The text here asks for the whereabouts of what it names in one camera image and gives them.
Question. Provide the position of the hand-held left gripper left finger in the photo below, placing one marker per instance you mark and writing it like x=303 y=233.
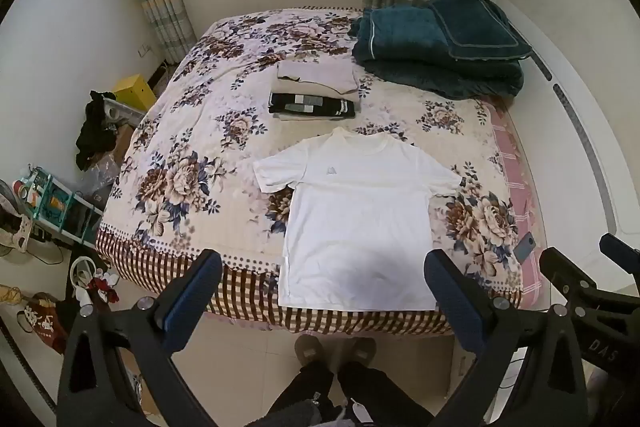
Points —
x=192 y=294

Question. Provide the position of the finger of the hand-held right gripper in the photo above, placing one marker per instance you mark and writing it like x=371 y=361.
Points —
x=565 y=272
x=622 y=251

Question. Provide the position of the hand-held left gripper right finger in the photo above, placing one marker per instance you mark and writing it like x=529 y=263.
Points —
x=455 y=302

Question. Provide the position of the white t-shirt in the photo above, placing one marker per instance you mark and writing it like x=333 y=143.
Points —
x=360 y=217

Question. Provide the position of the black clothes heap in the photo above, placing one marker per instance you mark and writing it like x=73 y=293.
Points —
x=95 y=132

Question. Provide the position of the blue smartphone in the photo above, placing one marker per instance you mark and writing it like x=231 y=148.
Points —
x=525 y=247

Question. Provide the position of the cardboard box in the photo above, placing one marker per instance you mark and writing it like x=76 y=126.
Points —
x=462 y=359

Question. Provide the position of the red and white toy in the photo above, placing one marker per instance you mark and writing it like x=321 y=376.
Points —
x=105 y=287

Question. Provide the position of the pink striped bed sheet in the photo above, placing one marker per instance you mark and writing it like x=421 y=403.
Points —
x=515 y=187

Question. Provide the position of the person's right brown slipper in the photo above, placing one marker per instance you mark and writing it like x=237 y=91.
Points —
x=360 y=349

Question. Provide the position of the person's brown slipper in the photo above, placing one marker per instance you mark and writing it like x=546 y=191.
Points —
x=309 y=349
x=360 y=349

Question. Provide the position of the white round appliance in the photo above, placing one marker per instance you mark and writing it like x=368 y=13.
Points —
x=81 y=279

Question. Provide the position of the person's right leg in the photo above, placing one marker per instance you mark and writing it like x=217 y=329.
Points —
x=380 y=392

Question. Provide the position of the person's leg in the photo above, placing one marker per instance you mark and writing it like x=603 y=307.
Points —
x=380 y=392
x=305 y=392

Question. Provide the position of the person's left brown slipper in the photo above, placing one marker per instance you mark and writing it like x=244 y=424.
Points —
x=309 y=349

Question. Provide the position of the floral bed blanket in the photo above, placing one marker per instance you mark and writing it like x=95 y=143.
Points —
x=200 y=157

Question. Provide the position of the clear plastic bag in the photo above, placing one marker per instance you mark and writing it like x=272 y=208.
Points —
x=102 y=177

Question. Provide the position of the person's left leg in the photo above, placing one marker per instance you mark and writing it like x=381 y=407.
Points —
x=305 y=392

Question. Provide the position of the red patterned bag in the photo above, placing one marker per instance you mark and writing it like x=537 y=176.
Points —
x=42 y=322

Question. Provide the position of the teal shelf rack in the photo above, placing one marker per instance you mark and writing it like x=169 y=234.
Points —
x=55 y=207

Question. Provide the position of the white bed headboard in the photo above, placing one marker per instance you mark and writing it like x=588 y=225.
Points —
x=575 y=82

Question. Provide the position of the yellow box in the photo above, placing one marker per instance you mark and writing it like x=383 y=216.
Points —
x=134 y=92

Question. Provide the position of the folded black patterned garment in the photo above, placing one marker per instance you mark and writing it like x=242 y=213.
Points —
x=310 y=104

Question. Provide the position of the folded beige garment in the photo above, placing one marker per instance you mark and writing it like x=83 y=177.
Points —
x=315 y=77

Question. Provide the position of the dark teal quilt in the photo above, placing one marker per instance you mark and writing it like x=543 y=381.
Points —
x=400 y=47

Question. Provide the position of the dark teal pillow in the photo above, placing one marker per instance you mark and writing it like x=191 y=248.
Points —
x=480 y=24

